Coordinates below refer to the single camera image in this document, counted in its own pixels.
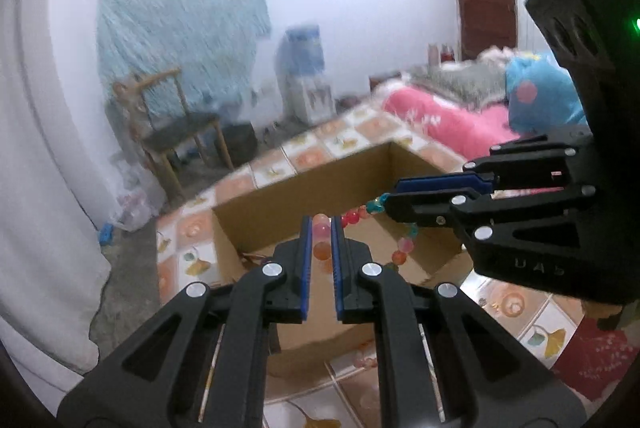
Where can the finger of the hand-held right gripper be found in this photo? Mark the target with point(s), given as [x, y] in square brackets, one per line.
[440, 184]
[425, 208]

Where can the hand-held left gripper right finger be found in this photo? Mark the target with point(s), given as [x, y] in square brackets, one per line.
[338, 268]

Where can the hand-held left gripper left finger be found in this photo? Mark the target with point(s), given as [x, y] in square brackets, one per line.
[306, 268]

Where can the brown cardboard box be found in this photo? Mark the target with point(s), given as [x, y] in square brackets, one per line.
[300, 193]

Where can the pink floral blanket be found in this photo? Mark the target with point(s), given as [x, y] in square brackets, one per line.
[440, 118]

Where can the blue plush toy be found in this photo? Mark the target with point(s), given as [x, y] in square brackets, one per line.
[540, 88]

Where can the tile patterned tablecloth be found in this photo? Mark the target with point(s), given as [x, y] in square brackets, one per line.
[500, 303]

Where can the red bottle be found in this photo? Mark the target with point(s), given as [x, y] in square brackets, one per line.
[446, 53]

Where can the black bin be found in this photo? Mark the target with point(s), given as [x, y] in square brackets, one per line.
[240, 143]

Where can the white water dispenser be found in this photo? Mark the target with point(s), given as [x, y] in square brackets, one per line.
[310, 101]

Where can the clear plastic bags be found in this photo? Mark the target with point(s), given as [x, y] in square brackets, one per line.
[135, 203]

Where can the wooden chair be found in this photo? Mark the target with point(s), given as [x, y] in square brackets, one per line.
[175, 133]

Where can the small blue object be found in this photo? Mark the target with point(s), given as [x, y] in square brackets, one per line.
[106, 234]

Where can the teal patterned cloth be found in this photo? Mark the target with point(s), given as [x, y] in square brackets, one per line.
[190, 23]

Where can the white curtain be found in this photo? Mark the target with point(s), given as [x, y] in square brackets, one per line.
[40, 208]

